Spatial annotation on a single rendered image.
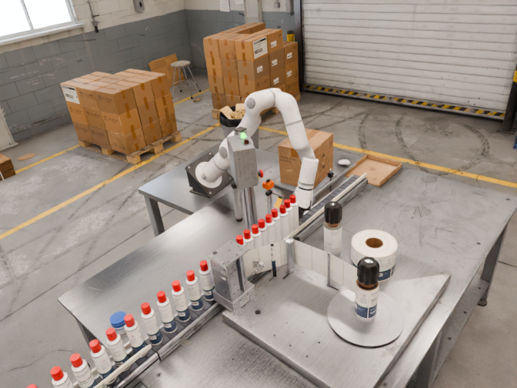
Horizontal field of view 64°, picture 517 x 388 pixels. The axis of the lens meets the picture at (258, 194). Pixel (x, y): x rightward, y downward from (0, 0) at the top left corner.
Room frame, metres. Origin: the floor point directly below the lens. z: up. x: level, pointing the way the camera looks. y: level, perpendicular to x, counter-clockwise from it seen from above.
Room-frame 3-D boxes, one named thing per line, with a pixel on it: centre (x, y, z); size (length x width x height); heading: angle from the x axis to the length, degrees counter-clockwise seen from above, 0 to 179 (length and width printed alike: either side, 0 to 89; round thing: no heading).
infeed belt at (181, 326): (1.72, -0.08, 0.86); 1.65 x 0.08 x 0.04; 135
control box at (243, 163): (1.71, 0.06, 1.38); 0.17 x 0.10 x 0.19; 10
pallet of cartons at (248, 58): (6.12, -0.12, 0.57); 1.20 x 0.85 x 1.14; 141
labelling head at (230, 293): (1.36, 0.15, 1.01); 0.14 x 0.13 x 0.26; 135
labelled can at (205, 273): (1.38, 0.26, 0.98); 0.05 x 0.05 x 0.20
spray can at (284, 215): (1.74, -0.11, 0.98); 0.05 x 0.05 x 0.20
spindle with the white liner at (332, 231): (1.58, -0.33, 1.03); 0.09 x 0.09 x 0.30
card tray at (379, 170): (2.43, -0.78, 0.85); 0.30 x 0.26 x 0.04; 135
